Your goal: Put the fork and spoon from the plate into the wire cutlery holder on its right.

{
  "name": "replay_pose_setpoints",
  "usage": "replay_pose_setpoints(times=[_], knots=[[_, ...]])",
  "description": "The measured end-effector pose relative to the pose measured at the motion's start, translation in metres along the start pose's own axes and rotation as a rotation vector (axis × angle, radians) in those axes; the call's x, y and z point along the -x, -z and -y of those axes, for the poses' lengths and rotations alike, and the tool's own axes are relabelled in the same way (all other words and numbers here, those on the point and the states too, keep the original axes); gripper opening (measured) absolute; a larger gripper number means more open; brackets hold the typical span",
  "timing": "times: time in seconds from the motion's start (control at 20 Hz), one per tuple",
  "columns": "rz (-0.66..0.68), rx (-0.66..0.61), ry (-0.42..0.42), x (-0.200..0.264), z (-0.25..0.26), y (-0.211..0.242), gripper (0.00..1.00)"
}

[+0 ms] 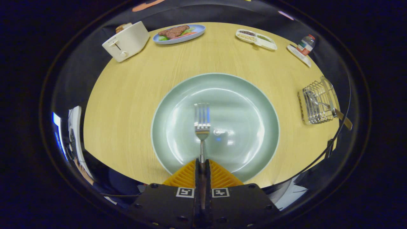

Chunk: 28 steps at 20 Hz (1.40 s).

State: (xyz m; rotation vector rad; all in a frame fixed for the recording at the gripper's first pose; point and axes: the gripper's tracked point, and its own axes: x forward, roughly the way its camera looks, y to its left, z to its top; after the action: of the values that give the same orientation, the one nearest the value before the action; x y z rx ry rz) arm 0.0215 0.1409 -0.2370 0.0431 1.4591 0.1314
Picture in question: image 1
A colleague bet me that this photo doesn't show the metal fork wooden handle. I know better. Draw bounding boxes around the metal fork wooden handle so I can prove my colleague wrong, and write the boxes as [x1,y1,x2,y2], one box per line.
[194,103,211,164]

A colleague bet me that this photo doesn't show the brown steak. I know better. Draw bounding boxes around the brown steak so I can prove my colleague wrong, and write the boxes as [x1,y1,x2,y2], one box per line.
[158,25,190,39]

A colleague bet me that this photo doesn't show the pale green plate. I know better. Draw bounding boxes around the pale green plate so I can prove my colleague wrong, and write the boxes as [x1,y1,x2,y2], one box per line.
[151,73,280,183]

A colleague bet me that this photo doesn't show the white coaster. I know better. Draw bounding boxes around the white coaster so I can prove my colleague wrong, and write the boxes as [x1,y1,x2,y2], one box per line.
[286,44,312,68]

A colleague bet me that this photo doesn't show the computer monitor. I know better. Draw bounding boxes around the computer monitor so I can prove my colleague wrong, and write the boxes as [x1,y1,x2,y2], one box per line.
[52,112,69,161]

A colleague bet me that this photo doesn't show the white side table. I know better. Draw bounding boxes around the white side table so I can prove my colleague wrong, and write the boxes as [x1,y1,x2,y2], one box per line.
[68,106,93,178]

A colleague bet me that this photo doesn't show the metal spoon wooden handle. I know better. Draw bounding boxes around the metal spoon wooden handle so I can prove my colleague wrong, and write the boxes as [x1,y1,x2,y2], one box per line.
[307,94,353,130]

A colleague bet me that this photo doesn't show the clear water bottle red cap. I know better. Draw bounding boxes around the clear water bottle red cap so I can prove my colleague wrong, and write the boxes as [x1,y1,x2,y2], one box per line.
[296,34,316,56]

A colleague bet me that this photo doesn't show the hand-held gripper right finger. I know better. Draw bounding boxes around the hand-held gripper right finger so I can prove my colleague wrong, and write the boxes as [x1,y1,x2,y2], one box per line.
[203,159,281,229]

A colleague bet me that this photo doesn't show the blue plate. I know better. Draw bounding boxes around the blue plate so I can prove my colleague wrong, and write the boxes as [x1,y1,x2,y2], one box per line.
[153,24,206,45]

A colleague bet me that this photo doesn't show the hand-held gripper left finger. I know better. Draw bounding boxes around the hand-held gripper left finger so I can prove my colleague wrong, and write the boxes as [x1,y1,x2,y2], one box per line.
[127,159,204,229]

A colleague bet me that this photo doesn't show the white toaster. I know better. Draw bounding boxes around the white toaster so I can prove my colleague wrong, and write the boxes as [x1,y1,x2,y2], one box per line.
[102,21,150,63]

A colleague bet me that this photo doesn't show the white divided dish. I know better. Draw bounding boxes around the white divided dish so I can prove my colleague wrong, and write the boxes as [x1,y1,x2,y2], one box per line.
[235,29,278,51]

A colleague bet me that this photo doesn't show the person's dark clothing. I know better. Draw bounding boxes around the person's dark clothing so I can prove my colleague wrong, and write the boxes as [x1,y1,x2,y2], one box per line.
[86,153,147,198]

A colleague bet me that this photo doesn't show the metal wire basket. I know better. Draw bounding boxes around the metal wire basket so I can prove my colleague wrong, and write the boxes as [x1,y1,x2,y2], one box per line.
[298,76,341,125]

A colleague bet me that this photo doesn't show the green and red vegetables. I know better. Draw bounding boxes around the green and red vegetables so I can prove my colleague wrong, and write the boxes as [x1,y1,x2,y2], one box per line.
[158,27,199,41]

